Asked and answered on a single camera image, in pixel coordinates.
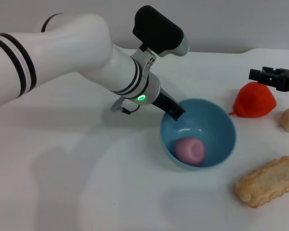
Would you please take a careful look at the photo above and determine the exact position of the pink toy peach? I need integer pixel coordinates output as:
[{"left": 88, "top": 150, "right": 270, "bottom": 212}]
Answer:
[{"left": 174, "top": 137, "right": 206, "bottom": 167}]

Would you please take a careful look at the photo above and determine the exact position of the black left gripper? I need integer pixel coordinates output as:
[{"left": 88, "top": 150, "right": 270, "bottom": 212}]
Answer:
[{"left": 151, "top": 87, "right": 186, "bottom": 121}]

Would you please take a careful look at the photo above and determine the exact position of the left arm cable with connector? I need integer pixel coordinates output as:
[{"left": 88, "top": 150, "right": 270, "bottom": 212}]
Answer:
[{"left": 109, "top": 95, "right": 142, "bottom": 115}]

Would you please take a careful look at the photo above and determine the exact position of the red pepper toy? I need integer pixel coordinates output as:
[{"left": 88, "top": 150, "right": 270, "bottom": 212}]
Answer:
[{"left": 227, "top": 81, "right": 277, "bottom": 119}]

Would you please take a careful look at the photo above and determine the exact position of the toasted bread slice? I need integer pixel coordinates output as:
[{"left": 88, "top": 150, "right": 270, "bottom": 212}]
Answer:
[{"left": 234, "top": 155, "right": 289, "bottom": 209}]

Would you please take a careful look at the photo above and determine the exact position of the blue bowl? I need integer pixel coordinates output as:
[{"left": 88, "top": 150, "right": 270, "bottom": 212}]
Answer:
[{"left": 159, "top": 98, "right": 237, "bottom": 171}]

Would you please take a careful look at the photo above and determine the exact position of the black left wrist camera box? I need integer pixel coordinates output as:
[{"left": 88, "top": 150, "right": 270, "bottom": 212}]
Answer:
[{"left": 132, "top": 5, "right": 191, "bottom": 58}]

